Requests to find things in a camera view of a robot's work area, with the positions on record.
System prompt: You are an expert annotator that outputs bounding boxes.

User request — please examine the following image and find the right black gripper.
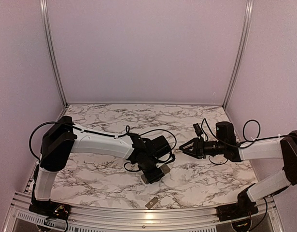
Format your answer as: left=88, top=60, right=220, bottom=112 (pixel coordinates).
left=180, top=137, right=226, bottom=159

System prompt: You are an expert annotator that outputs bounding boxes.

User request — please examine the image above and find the grey remote control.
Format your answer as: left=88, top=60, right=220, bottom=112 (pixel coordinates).
left=140, top=164, right=170, bottom=183

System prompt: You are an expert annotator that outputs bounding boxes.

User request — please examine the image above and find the grey battery cover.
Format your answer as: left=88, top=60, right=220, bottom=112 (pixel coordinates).
left=145, top=197, right=158, bottom=209

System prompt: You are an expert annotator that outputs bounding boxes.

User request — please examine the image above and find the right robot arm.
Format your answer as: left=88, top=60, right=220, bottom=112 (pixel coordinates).
left=179, top=121, right=297, bottom=217

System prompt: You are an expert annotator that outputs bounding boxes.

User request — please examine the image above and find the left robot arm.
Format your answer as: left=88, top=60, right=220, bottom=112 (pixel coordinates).
left=33, top=116, right=175, bottom=215

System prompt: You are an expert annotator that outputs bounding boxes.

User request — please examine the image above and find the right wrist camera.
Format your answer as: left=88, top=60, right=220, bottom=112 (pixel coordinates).
left=193, top=123, right=203, bottom=137

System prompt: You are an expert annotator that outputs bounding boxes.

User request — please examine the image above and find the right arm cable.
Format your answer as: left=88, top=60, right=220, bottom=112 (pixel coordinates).
left=201, top=117, right=289, bottom=165

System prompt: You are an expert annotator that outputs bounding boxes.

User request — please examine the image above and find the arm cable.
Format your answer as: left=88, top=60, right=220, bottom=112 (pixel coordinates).
left=201, top=117, right=289, bottom=165
left=28, top=120, right=177, bottom=173

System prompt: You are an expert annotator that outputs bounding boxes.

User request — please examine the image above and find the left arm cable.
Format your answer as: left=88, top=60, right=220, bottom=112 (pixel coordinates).
left=28, top=120, right=177, bottom=173

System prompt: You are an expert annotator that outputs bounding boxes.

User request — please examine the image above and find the front aluminium rail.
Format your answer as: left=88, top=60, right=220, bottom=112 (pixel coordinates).
left=2, top=192, right=284, bottom=232

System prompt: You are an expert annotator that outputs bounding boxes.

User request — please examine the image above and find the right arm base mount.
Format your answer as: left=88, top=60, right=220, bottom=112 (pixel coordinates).
left=216, top=203, right=259, bottom=221

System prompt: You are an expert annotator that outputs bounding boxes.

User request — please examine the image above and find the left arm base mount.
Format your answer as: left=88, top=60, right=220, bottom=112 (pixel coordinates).
left=29, top=198, right=71, bottom=220

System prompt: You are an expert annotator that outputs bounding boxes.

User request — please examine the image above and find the right aluminium frame post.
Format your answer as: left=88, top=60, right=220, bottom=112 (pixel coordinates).
left=222, top=0, right=255, bottom=110

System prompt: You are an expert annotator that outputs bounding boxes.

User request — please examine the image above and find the aluminium frame post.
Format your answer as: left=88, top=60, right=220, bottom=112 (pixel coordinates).
left=40, top=0, right=68, bottom=108
left=222, top=0, right=255, bottom=110

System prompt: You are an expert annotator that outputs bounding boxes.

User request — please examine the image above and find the left aluminium frame post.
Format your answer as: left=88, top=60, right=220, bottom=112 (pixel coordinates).
left=40, top=0, right=68, bottom=108

